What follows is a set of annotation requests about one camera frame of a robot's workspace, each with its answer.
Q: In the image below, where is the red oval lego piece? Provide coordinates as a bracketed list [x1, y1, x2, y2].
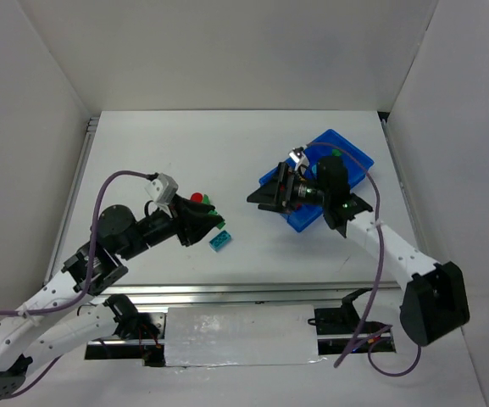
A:
[190, 192, 203, 203]

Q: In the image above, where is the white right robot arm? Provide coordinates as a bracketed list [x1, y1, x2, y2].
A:
[247, 156, 470, 347]

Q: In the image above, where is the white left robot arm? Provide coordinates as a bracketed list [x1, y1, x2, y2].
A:
[0, 196, 223, 401]

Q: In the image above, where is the cyan rectangular lego brick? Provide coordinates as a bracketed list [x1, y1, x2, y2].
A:
[208, 231, 232, 253]

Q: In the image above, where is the blue plastic sorting bin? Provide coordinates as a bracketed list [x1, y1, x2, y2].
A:
[259, 130, 374, 236]

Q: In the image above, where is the silver foil covered plate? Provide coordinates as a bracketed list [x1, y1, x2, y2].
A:
[164, 304, 320, 367]

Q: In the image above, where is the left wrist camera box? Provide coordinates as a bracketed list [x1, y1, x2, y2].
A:
[145, 173, 179, 209]

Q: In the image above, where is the aluminium table edge rail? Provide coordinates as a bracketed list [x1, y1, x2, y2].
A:
[44, 283, 402, 309]

